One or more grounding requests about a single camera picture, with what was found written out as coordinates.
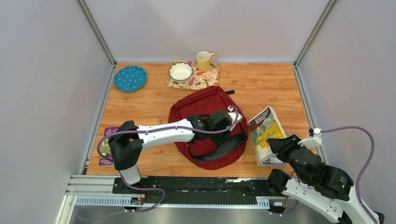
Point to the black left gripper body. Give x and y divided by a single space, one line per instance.
222 136

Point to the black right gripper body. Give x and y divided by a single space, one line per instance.
302 179

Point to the blue comic book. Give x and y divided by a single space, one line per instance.
272 161

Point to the yellow illustrated paperback book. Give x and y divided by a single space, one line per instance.
262 127

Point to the red backpack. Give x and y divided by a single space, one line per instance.
210 151

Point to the purple treehouse book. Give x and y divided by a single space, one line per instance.
105 149

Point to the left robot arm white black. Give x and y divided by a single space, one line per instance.
127 143

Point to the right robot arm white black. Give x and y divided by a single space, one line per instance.
328 190

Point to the floral serving tray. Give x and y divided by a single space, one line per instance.
199 80

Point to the white scalloped bowl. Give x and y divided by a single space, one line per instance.
180 72

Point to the yellow mug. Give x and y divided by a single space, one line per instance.
204 60

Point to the blue polka dot plate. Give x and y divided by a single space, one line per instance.
130 79

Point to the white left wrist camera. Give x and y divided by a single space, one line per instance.
235 115

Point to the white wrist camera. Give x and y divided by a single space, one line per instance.
313 140
235 115

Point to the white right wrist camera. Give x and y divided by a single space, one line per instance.
313 140

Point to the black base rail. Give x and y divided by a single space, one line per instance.
202 192

